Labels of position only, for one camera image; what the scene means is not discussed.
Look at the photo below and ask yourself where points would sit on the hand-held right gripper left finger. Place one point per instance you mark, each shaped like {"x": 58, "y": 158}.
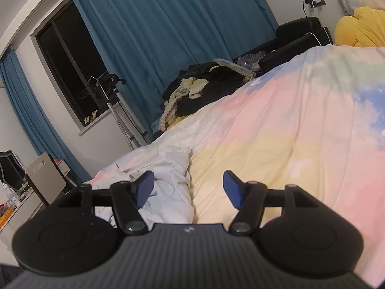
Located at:
{"x": 143, "y": 186}

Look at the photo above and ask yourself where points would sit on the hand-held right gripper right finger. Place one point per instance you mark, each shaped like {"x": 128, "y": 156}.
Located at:
{"x": 233, "y": 188}

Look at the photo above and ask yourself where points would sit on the white garment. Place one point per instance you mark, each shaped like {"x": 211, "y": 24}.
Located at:
{"x": 168, "y": 183}

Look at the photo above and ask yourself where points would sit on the pile of black clothes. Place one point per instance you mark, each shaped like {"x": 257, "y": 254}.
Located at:
{"x": 222, "y": 84}

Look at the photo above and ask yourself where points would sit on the pastel tie-dye blanket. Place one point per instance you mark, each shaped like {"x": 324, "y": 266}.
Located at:
{"x": 285, "y": 132}

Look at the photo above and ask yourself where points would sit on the garment steamer stand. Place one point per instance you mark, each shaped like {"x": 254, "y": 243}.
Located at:
{"x": 120, "y": 111}

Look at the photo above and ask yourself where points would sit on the cream ruffled knit garment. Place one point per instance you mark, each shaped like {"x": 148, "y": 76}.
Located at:
{"x": 180, "y": 96}

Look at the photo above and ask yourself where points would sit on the beige chair back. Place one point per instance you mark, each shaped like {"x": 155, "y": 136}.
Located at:
{"x": 45, "y": 177}

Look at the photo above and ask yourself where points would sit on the narrow blue curtain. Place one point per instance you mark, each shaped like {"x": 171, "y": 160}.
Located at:
{"x": 36, "y": 117}

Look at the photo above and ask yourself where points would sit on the clear plastic bag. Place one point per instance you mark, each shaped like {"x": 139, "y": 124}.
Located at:
{"x": 251, "y": 58}

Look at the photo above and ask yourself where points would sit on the cluttered white desk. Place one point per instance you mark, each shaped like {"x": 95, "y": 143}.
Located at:
{"x": 15, "y": 213}

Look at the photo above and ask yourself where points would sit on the black ornate chair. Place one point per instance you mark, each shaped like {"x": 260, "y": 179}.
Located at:
{"x": 10, "y": 168}

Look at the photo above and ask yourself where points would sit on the dark window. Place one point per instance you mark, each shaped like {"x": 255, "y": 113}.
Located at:
{"x": 69, "y": 63}

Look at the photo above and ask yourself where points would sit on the wide blue curtain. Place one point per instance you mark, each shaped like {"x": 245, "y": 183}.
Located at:
{"x": 168, "y": 27}

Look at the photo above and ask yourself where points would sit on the black sofa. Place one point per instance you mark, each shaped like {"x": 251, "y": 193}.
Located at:
{"x": 297, "y": 39}

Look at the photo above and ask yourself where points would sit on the yellow pillow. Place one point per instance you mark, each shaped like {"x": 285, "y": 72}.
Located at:
{"x": 361, "y": 27}

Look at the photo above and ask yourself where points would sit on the wall socket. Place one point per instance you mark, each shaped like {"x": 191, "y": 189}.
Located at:
{"x": 315, "y": 0}

